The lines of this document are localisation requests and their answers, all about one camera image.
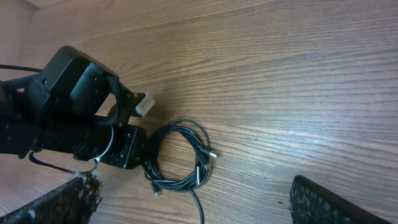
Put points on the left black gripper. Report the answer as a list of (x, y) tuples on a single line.
[(127, 141)]

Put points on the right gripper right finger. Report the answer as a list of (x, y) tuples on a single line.
[(310, 203)]

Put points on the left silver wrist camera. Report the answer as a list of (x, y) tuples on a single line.
[(144, 105)]

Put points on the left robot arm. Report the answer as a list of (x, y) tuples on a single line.
[(75, 105)]

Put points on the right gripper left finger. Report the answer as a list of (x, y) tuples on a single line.
[(72, 202)]

